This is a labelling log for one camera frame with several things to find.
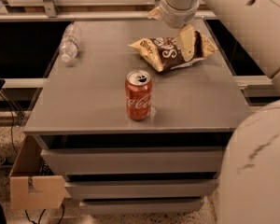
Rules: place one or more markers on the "brown cardboard box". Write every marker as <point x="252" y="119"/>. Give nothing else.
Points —
<point x="29" y="189"/>

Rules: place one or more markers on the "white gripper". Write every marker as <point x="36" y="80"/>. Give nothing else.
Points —
<point x="176" y="18"/>

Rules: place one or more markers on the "clear plastic water bottle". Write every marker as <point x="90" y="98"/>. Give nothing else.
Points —
<point x="69" y="46"/>

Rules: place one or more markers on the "top grey drawer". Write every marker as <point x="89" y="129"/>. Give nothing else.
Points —
<point x="144" y="160"/>

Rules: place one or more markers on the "middle grey drawer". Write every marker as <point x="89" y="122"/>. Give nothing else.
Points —
<point x="141" y="189"/>

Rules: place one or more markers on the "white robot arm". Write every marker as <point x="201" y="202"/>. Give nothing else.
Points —
<point x="249" y="181"/>

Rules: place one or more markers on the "brown chip bag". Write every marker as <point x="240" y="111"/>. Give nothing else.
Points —
<point x="163" y="54"/>

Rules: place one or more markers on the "grey drawer cabinet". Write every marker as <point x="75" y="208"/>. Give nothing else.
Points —
<point x="127" y="139"/>

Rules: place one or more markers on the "grey drawer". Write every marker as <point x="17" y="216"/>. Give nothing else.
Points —
<point x="141" y="189"/>
<point x="142" y="206"/>
<point x="144" y="160"/>

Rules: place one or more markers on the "metal shelf frame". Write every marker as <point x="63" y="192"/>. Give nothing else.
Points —
<point x="75" y="10"/>

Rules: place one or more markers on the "bottom grey drawer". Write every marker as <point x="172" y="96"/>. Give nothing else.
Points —
<point x="142" y="206"/>

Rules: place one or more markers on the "red Coca-Cola can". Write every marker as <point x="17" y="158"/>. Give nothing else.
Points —
<point x="138" y="87"/>

